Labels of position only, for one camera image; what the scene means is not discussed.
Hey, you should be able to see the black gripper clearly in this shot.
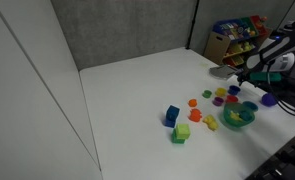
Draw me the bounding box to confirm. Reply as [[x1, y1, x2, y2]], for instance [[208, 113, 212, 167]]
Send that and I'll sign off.
[[236, 69, 250, 85]]

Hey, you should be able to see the dark blue cup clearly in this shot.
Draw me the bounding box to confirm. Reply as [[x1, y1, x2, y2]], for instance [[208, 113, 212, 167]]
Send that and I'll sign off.
[[228, 85, 240, 95]]

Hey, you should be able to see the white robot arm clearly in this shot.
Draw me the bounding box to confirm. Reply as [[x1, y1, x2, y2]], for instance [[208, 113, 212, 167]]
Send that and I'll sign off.
[[238, 21, 295, 112]]

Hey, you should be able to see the red cup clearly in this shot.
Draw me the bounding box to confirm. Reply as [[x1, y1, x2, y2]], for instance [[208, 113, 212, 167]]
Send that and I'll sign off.
[[226, 95, 238, 103]]

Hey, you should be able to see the yellow cup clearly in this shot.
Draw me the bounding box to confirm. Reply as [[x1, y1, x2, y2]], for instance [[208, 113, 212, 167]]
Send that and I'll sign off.
[[215, 88, 227, 97]]

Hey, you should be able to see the large purple cup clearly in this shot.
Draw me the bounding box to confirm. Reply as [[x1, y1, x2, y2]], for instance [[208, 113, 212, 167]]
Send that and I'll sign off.
[[261, 93, 277, 107]]

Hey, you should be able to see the purple small cup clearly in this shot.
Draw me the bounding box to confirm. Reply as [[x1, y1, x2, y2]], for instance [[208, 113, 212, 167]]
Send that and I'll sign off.
[[212, 97, 224, 106]]

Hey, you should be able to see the green small cup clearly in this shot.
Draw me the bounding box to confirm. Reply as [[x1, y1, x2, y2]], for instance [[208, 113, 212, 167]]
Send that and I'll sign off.
[[202, 90, 212, 98]]

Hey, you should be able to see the small orange cup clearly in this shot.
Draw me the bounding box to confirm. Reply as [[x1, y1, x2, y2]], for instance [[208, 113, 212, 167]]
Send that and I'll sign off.
[[188, 99, 197, 107]]

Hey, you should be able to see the grey metal mounting plate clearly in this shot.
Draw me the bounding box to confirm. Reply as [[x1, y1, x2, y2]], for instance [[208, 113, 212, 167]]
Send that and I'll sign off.
[[209, 65, 243, 80]]

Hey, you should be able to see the toy storage shelf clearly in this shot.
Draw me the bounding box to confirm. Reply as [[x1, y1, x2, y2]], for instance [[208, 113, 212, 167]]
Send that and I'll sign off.
[[204, 15, 271, 67]]

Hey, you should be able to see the pale yellow tape patch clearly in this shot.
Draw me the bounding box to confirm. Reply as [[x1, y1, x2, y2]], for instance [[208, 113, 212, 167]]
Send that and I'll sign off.
[[200, 63, 208, 68]]

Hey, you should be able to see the green translucent bowl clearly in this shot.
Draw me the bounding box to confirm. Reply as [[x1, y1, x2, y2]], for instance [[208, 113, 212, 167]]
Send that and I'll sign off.
[[223, 102, 255, 128]]

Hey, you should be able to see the blue toy in bowl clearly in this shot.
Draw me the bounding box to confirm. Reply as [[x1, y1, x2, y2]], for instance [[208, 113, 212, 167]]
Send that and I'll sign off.
[[239, 111, 254, 122]]

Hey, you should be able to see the yellow toy in bowl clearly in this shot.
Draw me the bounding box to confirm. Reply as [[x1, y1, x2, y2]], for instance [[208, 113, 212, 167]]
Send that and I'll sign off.
[[230, 111, 243, 121]]

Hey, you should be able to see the yellow toy duck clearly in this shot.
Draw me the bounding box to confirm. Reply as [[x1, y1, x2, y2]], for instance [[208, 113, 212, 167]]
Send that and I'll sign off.
[[203, 115, 218, 131]]

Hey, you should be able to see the orange toy animal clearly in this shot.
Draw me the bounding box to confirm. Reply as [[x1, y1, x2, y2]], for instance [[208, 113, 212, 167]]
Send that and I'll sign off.
[[189, 109, 202, 122]]

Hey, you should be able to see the upper dark blue cube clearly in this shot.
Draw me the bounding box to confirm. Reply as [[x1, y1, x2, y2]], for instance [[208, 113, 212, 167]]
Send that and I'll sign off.
[[166, 105, 180, 121]]

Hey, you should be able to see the lime green cube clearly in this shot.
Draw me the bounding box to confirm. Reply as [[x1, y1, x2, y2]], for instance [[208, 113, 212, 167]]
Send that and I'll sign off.
[[175, 124, 190, 140]]

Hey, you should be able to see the black tripod pole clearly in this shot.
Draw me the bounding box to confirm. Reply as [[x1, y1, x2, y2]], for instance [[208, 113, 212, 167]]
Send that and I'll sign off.
[[185, 0, 200, 50]]

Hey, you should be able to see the dark green cube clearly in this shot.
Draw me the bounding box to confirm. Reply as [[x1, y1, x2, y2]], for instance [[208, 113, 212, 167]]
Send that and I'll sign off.
[[171, 130, 185, 144]]

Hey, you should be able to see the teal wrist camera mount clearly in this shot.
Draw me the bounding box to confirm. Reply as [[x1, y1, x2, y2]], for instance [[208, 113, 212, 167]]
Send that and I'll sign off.
[[250, 72, 282, 82]]

